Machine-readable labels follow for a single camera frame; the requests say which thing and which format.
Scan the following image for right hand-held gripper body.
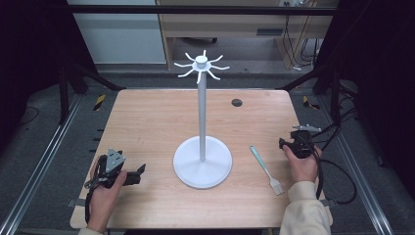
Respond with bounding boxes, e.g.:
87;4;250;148
284;123;323;160

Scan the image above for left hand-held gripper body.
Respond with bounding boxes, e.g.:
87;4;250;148
96;148;138;189

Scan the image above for teal handled brush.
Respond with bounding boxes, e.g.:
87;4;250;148
249;145;286;197

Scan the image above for white hook stand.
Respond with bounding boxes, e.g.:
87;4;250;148
172;49;234;190

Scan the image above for person's right hand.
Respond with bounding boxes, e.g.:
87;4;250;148
282;144;323;184

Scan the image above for person's left hand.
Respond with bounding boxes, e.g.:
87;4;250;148
85;159;128;234

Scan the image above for yellow black striped tape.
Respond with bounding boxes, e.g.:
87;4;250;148
301;95;321;111
93;94;107;112

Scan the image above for black metal stand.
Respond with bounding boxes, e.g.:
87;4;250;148
276;62;343;126
58;60;126;125

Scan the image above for white cabinet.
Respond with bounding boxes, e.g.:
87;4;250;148
67;0;167;65

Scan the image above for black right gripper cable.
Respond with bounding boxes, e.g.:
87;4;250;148
301;131;358;206

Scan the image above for aluminium floor rail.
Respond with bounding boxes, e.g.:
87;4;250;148
317;96;395;235
0;94;83;235

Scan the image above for hanging black cables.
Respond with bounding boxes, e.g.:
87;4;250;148
281;1;322;71

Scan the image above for black frame bar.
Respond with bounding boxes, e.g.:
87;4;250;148
67;4;338;17

